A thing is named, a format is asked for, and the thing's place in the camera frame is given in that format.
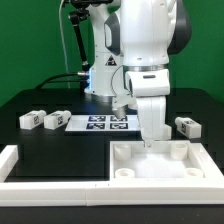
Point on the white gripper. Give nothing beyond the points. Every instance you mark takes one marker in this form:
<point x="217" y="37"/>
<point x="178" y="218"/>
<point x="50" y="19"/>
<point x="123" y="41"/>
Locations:
<point x="150" y="89"/>

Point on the white square tabletop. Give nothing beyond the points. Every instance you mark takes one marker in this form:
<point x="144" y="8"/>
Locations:
<point x="163" y="160"/>

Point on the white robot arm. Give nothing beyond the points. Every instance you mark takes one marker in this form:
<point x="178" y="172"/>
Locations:
<point x="133" y="40"/>

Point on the white marker tag sheet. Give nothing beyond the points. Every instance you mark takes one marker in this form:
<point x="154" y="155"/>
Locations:
<point x="102" y="123"/>

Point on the white U-shaped obstacle fence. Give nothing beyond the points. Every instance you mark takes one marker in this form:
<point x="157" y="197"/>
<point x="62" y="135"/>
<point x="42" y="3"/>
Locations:
<point x="118" y="191"/>

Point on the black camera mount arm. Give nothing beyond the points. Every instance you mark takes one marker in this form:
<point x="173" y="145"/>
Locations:
<point x="81" y="13"/>

